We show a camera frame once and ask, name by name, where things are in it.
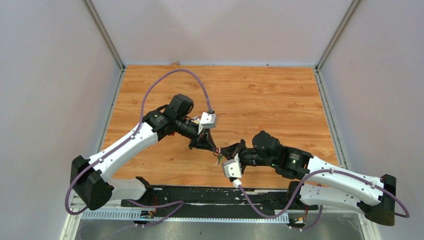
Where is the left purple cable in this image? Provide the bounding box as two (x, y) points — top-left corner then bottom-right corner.
(64, 68), (215, 216)

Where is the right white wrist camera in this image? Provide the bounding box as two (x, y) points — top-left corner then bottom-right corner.
(221, 153), (242, 178)

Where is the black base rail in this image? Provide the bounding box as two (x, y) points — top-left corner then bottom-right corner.
(120, 184), (320, 220)

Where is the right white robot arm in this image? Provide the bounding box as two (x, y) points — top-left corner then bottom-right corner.
(219, 130), (397, 227)

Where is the purple cable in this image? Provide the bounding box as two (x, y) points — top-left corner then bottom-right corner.
(64, 68), (215, 216)
(233, 168), (411, 220)

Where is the white slotted cable duct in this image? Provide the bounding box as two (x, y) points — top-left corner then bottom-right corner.
(81, 205), (289, 224)

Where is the green tagged key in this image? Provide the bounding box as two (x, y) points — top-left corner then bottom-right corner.
(215, 155), (224, 165)

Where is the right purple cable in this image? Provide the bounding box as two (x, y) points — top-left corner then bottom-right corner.
(233, 168), (411, 220)

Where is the red carabiner keyring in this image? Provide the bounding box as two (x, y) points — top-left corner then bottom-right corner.
(213, 148), (221, 157)

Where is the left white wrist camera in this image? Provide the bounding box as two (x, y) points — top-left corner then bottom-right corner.
(198, 112), (217, 134)

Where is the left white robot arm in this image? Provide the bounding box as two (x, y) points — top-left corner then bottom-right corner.
(70, 93), (217, 211)

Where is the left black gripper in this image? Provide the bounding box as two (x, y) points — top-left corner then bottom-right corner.
(175, 116), (217, 153)

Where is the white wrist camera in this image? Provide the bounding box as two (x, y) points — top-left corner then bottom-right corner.
(221, 153), (242, 178)
(198, 112), (217, 134)

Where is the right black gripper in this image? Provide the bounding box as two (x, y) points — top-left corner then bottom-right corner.
(219, 139), (276, 168)

